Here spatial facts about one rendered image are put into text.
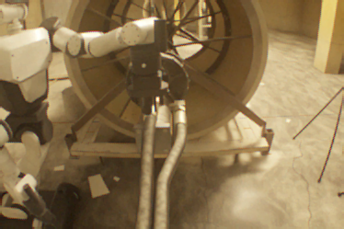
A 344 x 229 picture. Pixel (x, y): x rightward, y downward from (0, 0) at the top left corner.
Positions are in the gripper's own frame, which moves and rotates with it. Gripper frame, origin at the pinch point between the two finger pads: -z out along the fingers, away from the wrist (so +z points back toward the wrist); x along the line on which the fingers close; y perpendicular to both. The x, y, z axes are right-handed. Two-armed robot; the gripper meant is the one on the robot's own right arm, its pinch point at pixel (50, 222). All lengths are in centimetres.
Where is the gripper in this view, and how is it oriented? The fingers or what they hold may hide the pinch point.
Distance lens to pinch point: 109.6
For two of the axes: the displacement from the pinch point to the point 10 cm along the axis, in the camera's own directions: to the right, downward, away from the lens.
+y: 2.7, -4.8, 8.3
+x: 9.5, -0.2, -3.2
